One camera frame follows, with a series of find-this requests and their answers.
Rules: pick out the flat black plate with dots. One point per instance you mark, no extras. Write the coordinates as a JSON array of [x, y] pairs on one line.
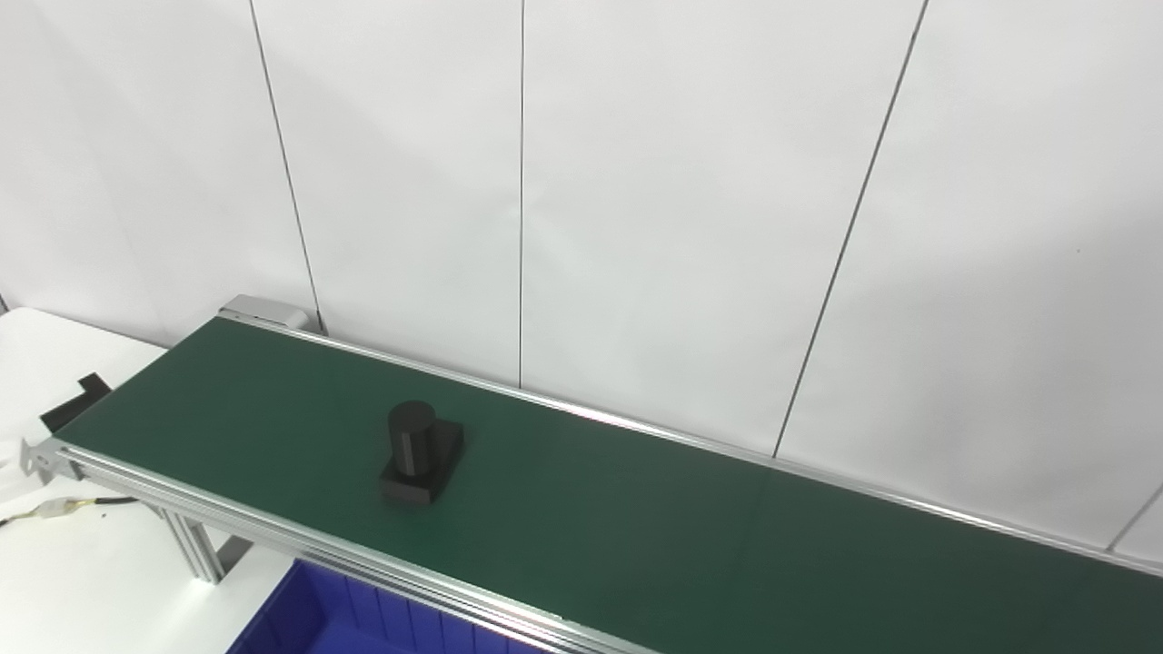
[[68, 413]]

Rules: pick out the black cylinder part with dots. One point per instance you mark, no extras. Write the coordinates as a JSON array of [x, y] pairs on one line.
[[418, 445]]

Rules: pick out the green conveyor belt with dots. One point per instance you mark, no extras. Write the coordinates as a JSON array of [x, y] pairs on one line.
[[273, 534], [636, 518]]

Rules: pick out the aluminium conveyor leg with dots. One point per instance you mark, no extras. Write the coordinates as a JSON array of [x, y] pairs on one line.
[[200, 549]]

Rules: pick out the blue plastic bin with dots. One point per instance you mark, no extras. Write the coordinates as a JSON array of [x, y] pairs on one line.
[[300, 618]]

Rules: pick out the grey conveyor motor cover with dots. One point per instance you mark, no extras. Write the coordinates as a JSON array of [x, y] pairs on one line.
[[268, 312]]

